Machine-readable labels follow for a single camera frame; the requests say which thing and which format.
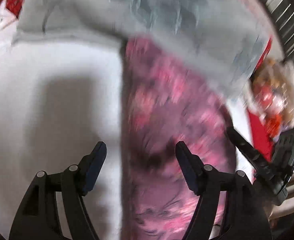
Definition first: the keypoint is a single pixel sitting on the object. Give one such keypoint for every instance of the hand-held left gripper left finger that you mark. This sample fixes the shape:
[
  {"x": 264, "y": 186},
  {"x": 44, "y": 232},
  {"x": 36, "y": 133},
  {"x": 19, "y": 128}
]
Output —
[{"x": 93, "y": 170}]

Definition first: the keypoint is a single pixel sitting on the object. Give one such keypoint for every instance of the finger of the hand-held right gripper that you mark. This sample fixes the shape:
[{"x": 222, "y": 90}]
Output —
[{"x": 245, "y": 147}]

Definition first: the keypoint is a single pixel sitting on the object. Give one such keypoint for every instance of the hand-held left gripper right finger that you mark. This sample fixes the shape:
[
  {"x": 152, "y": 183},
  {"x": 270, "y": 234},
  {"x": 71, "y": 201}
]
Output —
[{"x": 187, "y": 170}]

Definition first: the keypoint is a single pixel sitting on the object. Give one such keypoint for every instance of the purple pink floral shirt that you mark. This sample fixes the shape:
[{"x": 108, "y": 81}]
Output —
[{"x": 172, "y": 120}]

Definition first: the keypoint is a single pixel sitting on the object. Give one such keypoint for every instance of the plain red cloth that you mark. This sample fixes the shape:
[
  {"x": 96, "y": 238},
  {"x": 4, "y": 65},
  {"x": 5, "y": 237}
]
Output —
[{"x": 260, "y": 135}]

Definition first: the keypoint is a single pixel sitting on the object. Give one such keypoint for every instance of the beige wooden slats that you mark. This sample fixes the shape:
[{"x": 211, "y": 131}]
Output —
[{"x": 293, "y": 195}]

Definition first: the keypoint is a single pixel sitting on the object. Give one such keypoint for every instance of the plush toy in plastic bag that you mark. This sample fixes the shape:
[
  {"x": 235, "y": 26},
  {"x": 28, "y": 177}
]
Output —
[{"x": 274, "y": 97}]

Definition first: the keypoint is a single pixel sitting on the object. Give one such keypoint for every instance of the white quilted bed cover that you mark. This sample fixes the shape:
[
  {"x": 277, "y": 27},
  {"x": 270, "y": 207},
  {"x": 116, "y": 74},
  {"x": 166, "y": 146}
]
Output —
[{"x": 52, "y": 100}]

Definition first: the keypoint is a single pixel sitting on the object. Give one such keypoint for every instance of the dark slatted panel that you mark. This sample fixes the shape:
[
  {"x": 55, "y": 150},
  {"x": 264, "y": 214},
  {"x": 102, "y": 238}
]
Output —
[{"x": 284, "y": 12}]

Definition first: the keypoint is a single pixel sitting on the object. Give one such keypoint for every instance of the grey floral pillow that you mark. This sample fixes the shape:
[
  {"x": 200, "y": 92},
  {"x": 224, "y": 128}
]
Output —
[{"x": 142, "y": 12}]

